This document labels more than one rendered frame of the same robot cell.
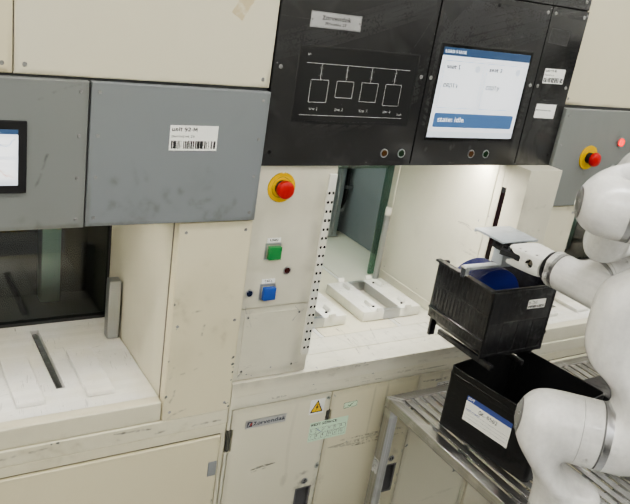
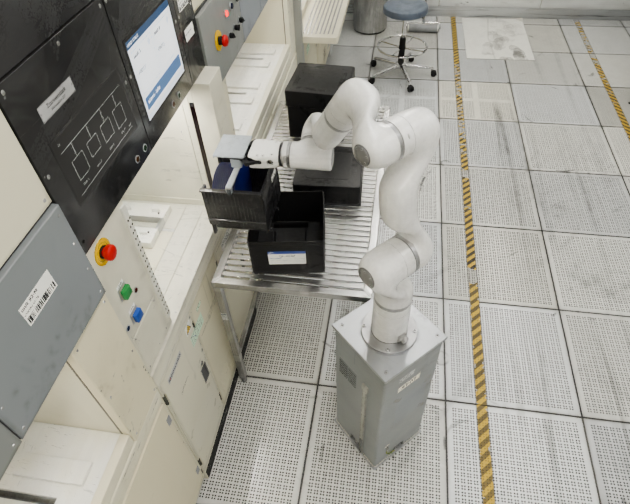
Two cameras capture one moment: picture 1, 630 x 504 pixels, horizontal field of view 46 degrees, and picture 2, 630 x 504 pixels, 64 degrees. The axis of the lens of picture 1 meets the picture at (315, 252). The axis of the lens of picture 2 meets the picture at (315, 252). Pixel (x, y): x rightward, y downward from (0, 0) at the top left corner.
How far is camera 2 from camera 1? 0.80 m
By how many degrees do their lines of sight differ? 45
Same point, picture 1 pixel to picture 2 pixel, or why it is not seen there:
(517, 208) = (211, 113)
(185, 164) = (47, 318)
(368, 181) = not seen: hidden behind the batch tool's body
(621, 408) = (415, 240)
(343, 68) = (84, 130)
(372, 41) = (86, 88)
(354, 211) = not seen: hidden behind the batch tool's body
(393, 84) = (115, 106)
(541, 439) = (390, 284)
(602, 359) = (403, 227)
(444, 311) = (224, 217)
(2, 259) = not seen: outside the picture
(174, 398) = (134, 424)
